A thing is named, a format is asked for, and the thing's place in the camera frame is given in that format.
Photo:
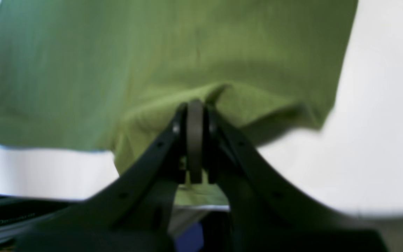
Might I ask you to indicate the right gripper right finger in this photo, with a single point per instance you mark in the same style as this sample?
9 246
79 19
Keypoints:
268 213

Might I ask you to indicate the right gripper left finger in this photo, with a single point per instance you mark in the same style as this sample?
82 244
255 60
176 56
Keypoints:
130 215

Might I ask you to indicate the olive green T-shirt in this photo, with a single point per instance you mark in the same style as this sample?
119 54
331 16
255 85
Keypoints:
108 75

